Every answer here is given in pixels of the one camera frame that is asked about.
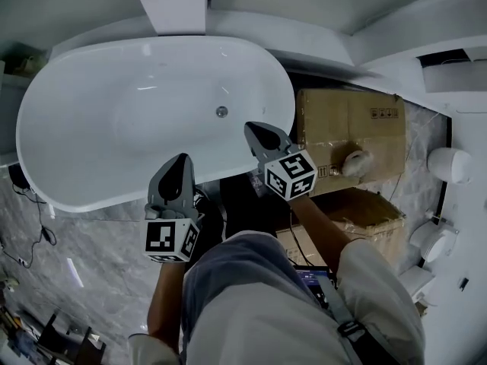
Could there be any black floor cable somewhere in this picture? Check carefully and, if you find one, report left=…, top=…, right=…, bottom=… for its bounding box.
left=10, top=182, right=58, bottom=270

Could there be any person's left forearm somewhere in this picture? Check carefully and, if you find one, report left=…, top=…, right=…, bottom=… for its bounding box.
left=146, top=259, right=188, bottom=340

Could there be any small white box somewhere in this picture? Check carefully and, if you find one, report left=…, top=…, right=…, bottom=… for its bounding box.
left=398, top=267, right=435, bottom=304

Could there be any person's right forearm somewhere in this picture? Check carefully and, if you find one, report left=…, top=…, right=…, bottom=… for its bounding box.
left=288, top=194, right=354, bottom=278

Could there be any grey shoulder strap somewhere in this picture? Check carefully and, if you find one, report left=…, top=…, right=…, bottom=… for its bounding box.
left=318, top=275, right=405, bottom=365

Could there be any white square pillar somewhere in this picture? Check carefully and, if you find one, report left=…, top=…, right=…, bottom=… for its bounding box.
left=128, top=0, right=208, bottom=37

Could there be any black wooden stool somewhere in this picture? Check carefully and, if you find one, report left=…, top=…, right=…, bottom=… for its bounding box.
left=37, top=311, right=107, bottom=365

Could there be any white ceramic toilet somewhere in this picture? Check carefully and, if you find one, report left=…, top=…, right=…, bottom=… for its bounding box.
left=426, top=147, right=473, bottom=185
left=409, top=221, right=457, bottom=274

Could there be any large taped cardboard box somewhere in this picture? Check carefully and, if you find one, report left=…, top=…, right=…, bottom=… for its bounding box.
left=294, top=87, right=408, bottom=198

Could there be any white oval bathtub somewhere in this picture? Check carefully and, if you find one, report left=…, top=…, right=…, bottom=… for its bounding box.
left=15, top=35, right=297, bottom=214

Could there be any black tablet with lit screen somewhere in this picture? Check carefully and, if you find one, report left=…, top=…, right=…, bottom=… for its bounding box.
left=292, top=265, right=340, bottom=308

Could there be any person's white-clothed body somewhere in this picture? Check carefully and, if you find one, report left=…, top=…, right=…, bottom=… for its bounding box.
left=128, top=229, right=427, bottom=365

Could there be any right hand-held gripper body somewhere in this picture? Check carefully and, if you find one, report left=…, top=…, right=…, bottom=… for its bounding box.
left=244, top=121, right=319, bottom=202

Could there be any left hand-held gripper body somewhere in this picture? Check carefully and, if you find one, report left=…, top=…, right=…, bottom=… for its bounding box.
left=143, top=153, right=202, bottom=265

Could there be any open cardboard box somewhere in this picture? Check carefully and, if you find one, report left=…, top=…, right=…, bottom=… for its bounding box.
left=275, top=186, right=408, bottom=278

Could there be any white round fitting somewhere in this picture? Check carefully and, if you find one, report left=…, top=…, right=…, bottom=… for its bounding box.
left=341, top=149, right=374, bottom=178

